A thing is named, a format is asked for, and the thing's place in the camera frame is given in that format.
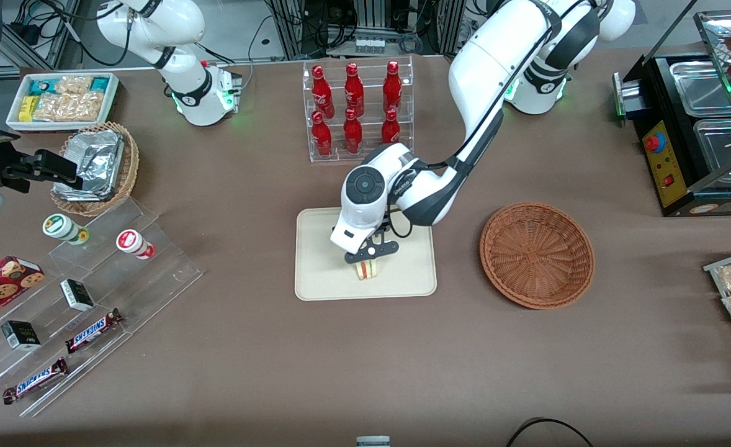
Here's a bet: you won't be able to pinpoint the beige plastic tray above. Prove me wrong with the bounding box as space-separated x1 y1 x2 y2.
294 206 438 302

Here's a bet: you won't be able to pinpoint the white snack tray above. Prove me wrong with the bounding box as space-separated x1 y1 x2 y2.
6 72 120 133

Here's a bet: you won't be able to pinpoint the light wicker basket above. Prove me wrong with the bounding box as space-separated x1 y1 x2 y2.
50 121 140 218

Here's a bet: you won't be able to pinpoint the brown wicker basket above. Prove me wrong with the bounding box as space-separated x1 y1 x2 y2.
479 201 595 310

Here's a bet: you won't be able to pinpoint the aluminium foil containers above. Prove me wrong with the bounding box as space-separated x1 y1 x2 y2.
53 129 125 202

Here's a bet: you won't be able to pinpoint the green lid snack cup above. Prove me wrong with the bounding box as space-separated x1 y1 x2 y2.
42 213 91 246

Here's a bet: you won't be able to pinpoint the large rice cracker packet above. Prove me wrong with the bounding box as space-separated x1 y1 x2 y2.
33 92 104 123

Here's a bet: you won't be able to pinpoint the small rice cracker packet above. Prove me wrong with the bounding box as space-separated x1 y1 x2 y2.
55 75 94 95

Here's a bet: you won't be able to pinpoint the red cola bottle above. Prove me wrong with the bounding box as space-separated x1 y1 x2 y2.
311 111 334 158
343 108 364 155
382 60 403 114
380 109 401 146
344 62 366 117
312 65 336 120

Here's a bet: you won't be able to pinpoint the clear acrylic bottle rack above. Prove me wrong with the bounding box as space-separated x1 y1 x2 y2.
302 55 415 164

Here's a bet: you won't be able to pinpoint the red lid snack cup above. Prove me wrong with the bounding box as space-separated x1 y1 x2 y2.
115 228 156 261

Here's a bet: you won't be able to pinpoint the small black box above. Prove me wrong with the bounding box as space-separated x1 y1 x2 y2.
1 320 42 352
60 278 96 313

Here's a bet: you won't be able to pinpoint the clear acrylic stepped stand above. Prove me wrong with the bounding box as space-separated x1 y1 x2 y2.
0 197 204 418

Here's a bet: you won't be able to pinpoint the snickers bar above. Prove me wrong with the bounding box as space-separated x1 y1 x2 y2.
65 308 125 355
2 357 70 406

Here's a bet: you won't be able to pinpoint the black food warmer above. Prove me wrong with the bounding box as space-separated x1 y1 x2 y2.
612 53 731 218

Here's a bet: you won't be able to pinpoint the steel warmer pan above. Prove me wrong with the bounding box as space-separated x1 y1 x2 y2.
692 118 731 187
668 59 731 119

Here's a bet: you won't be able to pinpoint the black cable loop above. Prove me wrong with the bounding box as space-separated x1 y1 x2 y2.
505 417 597 447

